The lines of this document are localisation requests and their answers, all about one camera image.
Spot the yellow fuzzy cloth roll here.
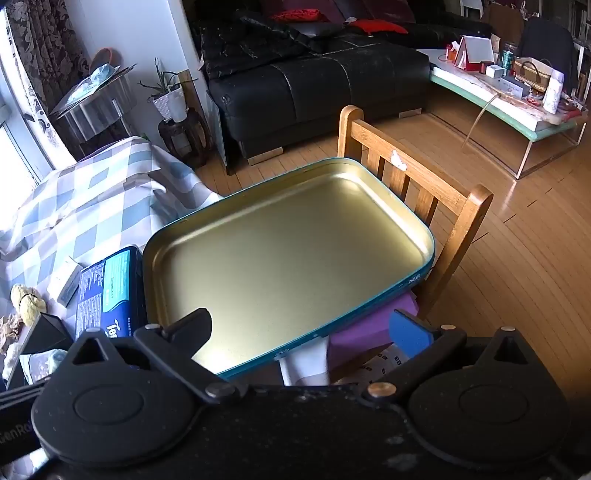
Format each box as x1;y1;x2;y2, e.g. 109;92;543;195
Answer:
10;283;48;325

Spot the white coffee table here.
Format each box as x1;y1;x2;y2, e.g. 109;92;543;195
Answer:
416;46;591;181

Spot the white tissue pack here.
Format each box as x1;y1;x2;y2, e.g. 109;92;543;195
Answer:
46;256;86;308

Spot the wooden chair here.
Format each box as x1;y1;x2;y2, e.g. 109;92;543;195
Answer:
338;105;494;319

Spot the blue tissue pack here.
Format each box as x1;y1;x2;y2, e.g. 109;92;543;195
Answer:
74;246;147;340

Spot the light blue plastic bag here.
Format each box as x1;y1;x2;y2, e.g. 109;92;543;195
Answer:
76;64;123;95

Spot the potted plant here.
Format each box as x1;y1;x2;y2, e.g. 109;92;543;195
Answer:
139;58;200;123

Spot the teal metal tray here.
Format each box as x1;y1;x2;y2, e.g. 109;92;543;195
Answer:
142;157;436;380

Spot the cream crochet cloth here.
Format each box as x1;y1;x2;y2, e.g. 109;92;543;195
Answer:
0;314;25;356

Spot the flat white box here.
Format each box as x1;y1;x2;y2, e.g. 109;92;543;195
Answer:
498;76;529;99

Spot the woven basket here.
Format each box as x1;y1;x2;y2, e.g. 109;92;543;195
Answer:
513;56;555;93

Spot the black leather sofa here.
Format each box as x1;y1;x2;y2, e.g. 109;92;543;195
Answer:
191;0;492;174

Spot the round silver side table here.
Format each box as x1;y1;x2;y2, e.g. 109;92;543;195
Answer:
50;65;138;158

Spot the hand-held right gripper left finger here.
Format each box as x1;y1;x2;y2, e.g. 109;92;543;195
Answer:
68;308;247;404

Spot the checked blanket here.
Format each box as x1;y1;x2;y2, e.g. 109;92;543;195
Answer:
0;135;331;480

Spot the purple foam block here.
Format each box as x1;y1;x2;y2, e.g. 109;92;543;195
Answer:
330;292;421;370

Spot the patterned curtain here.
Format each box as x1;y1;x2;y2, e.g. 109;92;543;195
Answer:
4;0;90;158

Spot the black box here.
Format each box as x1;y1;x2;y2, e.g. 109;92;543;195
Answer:
7;313;74;391

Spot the red cushion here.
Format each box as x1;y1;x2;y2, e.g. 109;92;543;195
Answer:
270;8;322;24
348;19;409;36

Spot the white printed box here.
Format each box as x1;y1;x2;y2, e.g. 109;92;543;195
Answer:
332;350;408;387

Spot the white house-shaped box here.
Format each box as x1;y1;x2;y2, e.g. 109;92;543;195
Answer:
447;36;495;71

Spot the brown paper bag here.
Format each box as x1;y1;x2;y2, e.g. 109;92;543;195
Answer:
489;4;525;47

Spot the window frame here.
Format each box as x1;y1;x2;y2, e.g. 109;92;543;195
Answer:
0;60;51;185

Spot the maroon cushion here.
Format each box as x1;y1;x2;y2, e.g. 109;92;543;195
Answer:
360;0;416;24
277;0;345;21

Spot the dark wooden plant stand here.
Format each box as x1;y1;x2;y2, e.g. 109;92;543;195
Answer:
158;108;211;169

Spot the white bottle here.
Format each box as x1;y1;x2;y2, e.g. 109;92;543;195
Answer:
542;70;566;114

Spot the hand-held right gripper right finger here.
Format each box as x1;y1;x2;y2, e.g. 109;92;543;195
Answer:
365;310;541;402

